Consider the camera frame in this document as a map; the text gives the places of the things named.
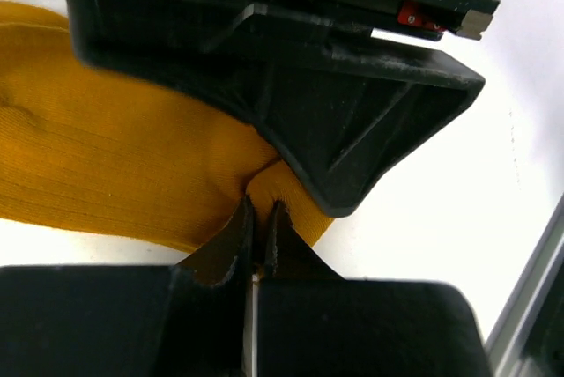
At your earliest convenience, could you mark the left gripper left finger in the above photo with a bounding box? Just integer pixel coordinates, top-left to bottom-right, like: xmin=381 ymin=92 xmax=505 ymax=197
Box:
xmin=1 ymin=199 xmax=254 ymax=376

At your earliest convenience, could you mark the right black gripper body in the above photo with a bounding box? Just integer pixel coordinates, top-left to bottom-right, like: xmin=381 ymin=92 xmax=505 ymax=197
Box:
xmin=65 ymin=0 xmax=500 ymax=86

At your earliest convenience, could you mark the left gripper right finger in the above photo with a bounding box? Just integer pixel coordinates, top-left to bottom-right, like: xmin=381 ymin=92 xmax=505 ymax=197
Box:
xmin=256 ymin=203 xmax=487 ymax=376

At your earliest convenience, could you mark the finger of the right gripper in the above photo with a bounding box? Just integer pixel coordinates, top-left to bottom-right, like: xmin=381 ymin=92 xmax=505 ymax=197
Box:
xmin=198 ymin=3 xmax=485 ymax=218

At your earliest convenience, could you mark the mustard yellow striped sock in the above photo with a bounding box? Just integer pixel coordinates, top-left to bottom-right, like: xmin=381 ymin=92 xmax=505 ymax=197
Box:
xmin=1 ymin=1 xmax=331 ymax=253

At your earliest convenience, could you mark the aluminium mounting rail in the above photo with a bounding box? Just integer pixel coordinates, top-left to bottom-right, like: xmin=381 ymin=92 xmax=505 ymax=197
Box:
xmin=486 ymin=201 xmax=563 ymax=377

